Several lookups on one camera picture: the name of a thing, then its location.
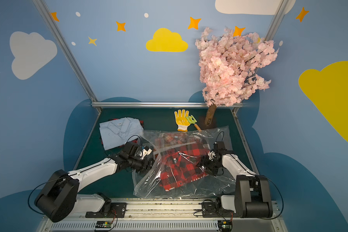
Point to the aluminium front rail platform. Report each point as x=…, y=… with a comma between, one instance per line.
x=143, y=215

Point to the pink cherry blossom tree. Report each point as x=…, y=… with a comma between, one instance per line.
x=229, y=64

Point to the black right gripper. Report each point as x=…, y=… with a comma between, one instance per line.
x=205, y=164

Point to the left green circuit board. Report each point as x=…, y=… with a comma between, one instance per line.
x=103, y=225

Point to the light blue shirt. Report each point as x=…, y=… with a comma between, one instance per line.
x=119, y=132

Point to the aluminium corner post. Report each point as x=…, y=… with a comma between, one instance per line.
x=273, y=27
x=56, y=32

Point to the left aluminium corner post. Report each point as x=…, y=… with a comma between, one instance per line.
x=56, y=32

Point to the aluminium back frame rail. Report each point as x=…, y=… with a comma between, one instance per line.
x=109, y=104

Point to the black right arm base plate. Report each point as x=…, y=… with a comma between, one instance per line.
x=212, y=209

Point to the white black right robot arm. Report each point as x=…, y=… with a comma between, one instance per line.
x=252, y=196

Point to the green circuit board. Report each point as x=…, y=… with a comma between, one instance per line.
x=103, y=225
x=224, y=226

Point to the clear plastic vacuum bag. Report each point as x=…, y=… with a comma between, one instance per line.
x=147, y=184

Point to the right green circuit board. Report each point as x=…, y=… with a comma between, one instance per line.
x=224, y=226

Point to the yellow dotted work glove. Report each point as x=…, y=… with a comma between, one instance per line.
x=181, y=120

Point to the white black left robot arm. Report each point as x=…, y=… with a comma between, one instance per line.
x=60, y=196

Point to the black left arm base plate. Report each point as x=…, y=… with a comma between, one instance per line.
x=109, y=210

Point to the green toy garden rake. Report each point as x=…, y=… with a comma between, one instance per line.
x=191, y=119

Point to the right aluminium corner post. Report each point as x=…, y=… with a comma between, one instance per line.
x=273, y=27

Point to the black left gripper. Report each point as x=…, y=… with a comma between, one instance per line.
x=146, y=164

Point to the red tan plaid shirt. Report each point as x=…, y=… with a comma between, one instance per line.
x=176, y=139

